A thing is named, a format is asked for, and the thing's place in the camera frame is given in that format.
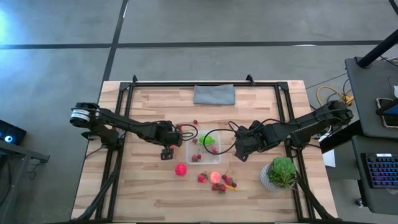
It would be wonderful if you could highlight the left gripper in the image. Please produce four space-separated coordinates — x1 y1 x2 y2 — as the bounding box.
160 132 183 161

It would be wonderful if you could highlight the red round plastic fruit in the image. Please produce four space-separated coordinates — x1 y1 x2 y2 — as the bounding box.
174 163 188 177

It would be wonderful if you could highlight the green plastic fruit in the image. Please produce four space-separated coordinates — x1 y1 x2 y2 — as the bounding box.
198 134 216 146

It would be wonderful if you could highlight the clear plastic tupperware container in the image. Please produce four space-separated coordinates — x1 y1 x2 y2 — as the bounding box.
185 129 221 165

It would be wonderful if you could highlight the green succulent in white pot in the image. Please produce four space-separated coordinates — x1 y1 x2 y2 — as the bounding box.
260 156 298 192

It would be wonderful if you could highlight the grey folded cloth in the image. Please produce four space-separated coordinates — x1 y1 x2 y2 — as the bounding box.
193 83 236 106

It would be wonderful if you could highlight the white paper sheet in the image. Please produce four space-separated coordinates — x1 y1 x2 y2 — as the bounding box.
320 133 337 168

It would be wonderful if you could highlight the grey desk with pole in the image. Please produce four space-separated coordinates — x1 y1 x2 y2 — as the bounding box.
344 56 398 139

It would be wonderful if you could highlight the grey desk with keyboard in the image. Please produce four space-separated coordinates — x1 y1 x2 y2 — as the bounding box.
351 135 398 216

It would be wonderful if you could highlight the backlit computer keyboard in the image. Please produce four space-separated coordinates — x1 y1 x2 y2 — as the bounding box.
361 152 398 189

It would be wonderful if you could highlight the phone in case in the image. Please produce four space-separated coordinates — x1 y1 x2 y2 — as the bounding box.
375 97 398 129

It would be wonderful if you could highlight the black device with blue light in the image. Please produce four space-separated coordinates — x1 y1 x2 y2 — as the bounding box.
0 119 27 146

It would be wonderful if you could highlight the black round pole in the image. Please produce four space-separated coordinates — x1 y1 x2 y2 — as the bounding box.
356 28 398 68

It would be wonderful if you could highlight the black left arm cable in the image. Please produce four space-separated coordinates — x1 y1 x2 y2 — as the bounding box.
178 123 199 141

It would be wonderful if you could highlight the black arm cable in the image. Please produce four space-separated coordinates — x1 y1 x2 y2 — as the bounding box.
178 123 199 141
201 119 249 156

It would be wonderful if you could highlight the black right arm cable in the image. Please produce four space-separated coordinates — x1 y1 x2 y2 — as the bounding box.
201 119 249 156

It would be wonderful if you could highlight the black aluminium table frame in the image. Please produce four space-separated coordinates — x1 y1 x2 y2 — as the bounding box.
71 74 338 223

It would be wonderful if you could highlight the yellow cable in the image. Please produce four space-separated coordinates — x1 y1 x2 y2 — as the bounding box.
316 85 355 106

